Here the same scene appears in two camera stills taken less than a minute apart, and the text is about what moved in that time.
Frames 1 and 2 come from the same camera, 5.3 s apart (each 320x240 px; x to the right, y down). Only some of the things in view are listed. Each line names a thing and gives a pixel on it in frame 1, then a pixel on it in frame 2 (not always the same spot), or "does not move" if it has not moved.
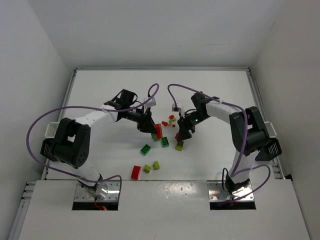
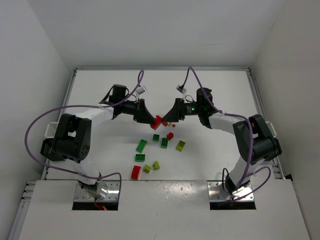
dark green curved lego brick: (153, 136) does not move
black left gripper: (143, 121) to (139, 110)
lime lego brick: (156, 165) does not move
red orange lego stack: (158, 134) to (157, 122)
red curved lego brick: (135, 172) does not move
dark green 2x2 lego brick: (145, 149) to (140, 157)
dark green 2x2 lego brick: (165, 142) does not move
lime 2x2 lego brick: (179, 146) does not move
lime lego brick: (147, 168) does not move
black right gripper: (186, 123) to (179, 110)
